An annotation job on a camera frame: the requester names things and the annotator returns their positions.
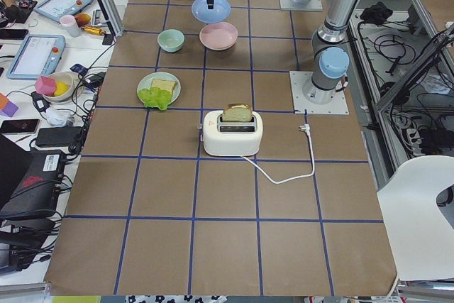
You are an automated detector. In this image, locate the blue plate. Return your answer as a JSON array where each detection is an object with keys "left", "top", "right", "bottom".
[{"left": 191, "top": 0, "right": 231, "bottom": 23}]

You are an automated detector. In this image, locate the pink plate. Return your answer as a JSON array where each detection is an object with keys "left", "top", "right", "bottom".
[{"left": 199, "top": 21, "right": 238, "bottom": 46}]

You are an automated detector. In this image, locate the green bowl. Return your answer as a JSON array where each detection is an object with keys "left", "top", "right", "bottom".
[{"left": 157, "top": 29, "right": 185, "bottom": 53}]

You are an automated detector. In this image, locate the bread slice on plate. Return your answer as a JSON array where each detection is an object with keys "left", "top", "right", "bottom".
[{"left": 150, "top": 79, "right": 177, "bottom": 95}]

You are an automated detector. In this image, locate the green plate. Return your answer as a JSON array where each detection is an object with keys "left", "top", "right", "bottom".
[{"left": 137, "top": 72, "right": 181, "bottom": 111}]

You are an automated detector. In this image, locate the green lettuce leaf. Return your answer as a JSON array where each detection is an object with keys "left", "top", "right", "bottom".
[{"left": 138, "top": 87, "right": 172, "bottom": 111}]

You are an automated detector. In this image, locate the bread slice in toaster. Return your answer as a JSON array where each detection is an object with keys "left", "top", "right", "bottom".
[{"left": 221, "top": 104, "right": 253, "bottom": 122}]

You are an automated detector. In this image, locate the teach pendant far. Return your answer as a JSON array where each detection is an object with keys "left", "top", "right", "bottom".
[{"left": 33, "top": 0, "right": 93, "bottom": 22}]

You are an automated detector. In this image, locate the teach pendant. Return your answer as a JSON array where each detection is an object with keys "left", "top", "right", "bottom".
[
  {"left": 6, "top": 34, "right": 66, "bottom": 80},
  {"left": 33, "top": 0, "right": 93, "bottom": 22}
]

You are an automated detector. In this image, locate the pink cup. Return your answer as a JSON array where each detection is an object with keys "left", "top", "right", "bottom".
[{"left": 59, "top": 15, "right": 81, "bottom": 38}]

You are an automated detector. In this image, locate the white toaster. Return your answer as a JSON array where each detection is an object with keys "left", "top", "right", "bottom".
[{"left": 201, "top": 110, "right": 263, "bottom": 157}]

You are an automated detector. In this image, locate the beige bowl with toys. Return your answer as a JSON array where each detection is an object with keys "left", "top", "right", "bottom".
[{"left": 34, "top": 71, "right": 78, "bottom": 104}]

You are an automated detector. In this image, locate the teach pendant near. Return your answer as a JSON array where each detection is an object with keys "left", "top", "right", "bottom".
[{"left": 6, "top": 34, "right": 66, "bottom": 80}]

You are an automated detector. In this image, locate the black smartphone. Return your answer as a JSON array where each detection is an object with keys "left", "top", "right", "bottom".
[{"left": 1, "top": 119, "right": 40, "bottom": 135}]

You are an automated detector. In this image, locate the white chair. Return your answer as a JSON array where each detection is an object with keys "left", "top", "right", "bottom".
[{"left": 377, "top": 155, "right": 453, "bottom": 281}]

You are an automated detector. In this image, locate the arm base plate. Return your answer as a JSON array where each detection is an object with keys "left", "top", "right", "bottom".
[
  {"left": 279, "top": 0, "right": 323, "bottom": 12},
  {"left": 289, "top": 71, "right": 349, "bottom": 115}
]

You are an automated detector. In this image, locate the white toaster power cable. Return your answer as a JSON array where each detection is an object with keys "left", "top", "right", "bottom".
[{"left": 239, "top": 123, "right": 316, "bottom": 185}]

